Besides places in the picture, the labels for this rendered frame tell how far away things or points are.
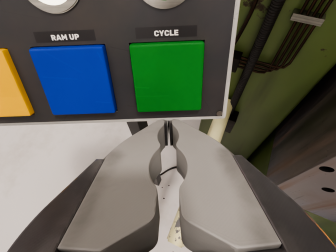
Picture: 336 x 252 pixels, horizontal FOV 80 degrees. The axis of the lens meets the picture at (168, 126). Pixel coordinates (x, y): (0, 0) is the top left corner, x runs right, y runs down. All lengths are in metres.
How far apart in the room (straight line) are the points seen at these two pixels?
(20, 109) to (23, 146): 1.32
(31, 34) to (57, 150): 1.25
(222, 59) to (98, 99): 0.14
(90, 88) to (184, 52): 0.11
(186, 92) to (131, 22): 0.09
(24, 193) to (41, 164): 0.18
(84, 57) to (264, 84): 0.49
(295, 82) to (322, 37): 0.13
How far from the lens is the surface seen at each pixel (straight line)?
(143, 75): 0.22
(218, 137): 0.61
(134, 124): 0.54
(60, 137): 1.51
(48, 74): 0.25
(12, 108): 0.29
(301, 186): 0.64
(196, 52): 0.21
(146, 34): 0.22
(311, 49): 0.54
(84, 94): 0.24
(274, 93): 0.64
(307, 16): 0.48
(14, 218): 1.47
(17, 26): 0.26
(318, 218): 0.86
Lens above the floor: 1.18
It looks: 61 degrees down
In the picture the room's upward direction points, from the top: 4 degrees counter-clockwise
